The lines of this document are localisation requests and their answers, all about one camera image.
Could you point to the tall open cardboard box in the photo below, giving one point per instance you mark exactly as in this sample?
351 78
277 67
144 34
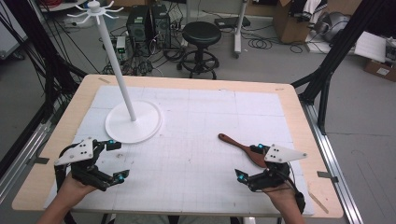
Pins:
288 26

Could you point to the black round stool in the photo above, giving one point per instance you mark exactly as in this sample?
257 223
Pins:
201 33

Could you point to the brown wooden spatula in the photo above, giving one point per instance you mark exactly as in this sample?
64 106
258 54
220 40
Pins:
239 145

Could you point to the person's right hand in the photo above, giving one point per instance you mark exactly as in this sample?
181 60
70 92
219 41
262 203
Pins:
283 197

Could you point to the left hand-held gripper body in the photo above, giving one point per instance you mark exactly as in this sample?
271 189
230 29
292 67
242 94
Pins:
76 152

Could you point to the small white electronic box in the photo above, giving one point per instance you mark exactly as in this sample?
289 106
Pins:
120 44

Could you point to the white gridded mat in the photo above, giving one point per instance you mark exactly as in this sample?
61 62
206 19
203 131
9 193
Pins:
202 124

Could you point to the white metal stand leg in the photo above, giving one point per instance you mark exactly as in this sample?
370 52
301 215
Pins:
238 31

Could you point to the grey tape strip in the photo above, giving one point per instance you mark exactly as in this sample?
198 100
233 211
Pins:
327 176
40 160

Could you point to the person's left hand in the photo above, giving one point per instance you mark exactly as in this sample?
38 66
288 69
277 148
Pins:
73 191

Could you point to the aluminium rail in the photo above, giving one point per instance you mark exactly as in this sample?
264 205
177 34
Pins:
21 158
333 174

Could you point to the white foam sheet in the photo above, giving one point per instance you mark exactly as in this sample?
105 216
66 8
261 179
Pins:
370 46

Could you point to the thin wooden stick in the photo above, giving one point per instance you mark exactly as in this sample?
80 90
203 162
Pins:
318 202

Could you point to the wooden table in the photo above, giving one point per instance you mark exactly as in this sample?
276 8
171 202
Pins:
93 81

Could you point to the black computer tower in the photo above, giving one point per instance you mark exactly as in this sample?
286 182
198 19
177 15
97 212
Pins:
138 25
161 26

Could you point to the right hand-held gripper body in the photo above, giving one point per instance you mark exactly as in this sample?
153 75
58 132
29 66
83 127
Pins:
280 154

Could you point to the white hanging stand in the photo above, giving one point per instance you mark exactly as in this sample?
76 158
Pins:
134 124

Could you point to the black metal frame strut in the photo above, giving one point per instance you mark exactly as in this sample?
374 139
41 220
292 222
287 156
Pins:
46 62
336 53

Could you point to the flat black device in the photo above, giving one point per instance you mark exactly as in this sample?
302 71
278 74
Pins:
232 21

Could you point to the black and white clothing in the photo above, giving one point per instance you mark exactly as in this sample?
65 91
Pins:
309 7

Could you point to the grey round appliance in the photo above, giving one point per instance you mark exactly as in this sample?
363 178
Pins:
334 26

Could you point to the low cardboard box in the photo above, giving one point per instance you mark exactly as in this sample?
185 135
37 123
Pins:
379 70

